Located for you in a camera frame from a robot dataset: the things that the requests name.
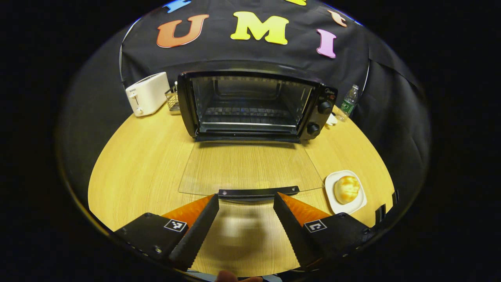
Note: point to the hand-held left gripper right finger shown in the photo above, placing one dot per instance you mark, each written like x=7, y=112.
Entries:
x=293, y=231

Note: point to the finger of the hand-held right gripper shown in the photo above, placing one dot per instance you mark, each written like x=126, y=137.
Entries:
x=395, y=197
x=380, y=215

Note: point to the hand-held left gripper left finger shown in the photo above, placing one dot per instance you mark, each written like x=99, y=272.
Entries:
x=195, y=235

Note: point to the golden bread roll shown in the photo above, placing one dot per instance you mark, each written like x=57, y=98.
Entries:
x=346, y=189

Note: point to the black electric oven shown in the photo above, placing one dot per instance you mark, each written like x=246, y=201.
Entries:
x=313, y=113

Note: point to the white square plate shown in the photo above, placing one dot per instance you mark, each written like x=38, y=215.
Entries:
x=332, y=199

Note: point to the clear bottle with green label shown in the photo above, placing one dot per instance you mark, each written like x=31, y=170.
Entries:
x=348, y=102

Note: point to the white toaster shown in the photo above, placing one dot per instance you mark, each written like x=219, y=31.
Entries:
x=148, y=94

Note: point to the black backdrop cloth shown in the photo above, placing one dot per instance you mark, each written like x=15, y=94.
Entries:
x=235, y=55

